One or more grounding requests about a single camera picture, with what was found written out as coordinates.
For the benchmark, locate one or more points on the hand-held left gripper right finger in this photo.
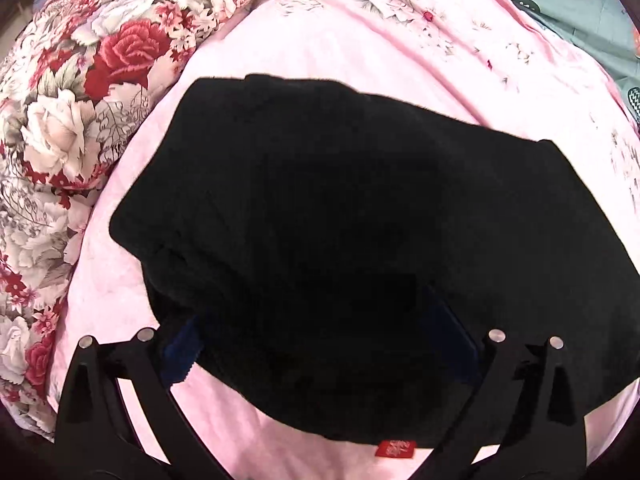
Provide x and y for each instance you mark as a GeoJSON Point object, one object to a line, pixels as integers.
{"type": "Point", "coordinates": [460, 342]}

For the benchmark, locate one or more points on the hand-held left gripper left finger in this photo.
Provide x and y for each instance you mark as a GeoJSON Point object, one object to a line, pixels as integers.
{"type": "Point", "coordinates": [182, 355]}

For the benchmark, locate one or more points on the black pants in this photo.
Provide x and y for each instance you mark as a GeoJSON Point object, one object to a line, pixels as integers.
{"type": "Point", "coordinates": [325, 185]}

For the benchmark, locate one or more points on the red rose floral quilt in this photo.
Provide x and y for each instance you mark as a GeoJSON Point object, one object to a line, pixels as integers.
{"type": "Point", "coordinates": [75, 110]}

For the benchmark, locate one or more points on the pink floral blanket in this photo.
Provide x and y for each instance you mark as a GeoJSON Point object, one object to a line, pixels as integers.
{"type": "Point", "coordinates": [300, 40]}

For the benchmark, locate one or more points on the green printed bed sheet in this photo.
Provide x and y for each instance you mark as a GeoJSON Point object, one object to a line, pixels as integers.
{"type": "Point", "coordinates": [575, 15]}

